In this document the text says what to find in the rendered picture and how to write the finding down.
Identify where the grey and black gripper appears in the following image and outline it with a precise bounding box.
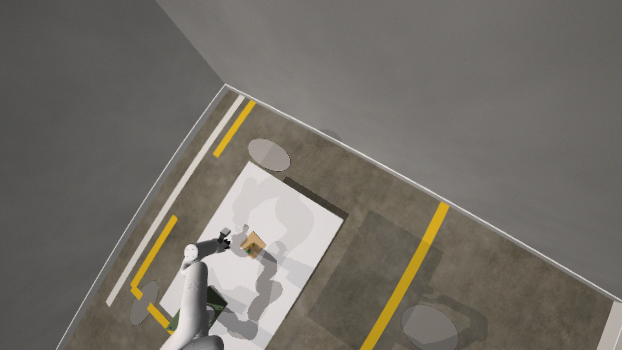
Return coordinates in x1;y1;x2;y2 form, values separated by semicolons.
212;238;231;253

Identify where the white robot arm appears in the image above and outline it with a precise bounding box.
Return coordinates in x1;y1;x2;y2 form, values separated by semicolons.
160;240;224;350

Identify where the tan square mat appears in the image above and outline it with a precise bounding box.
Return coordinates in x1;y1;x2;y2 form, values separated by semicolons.
240;231;266;259

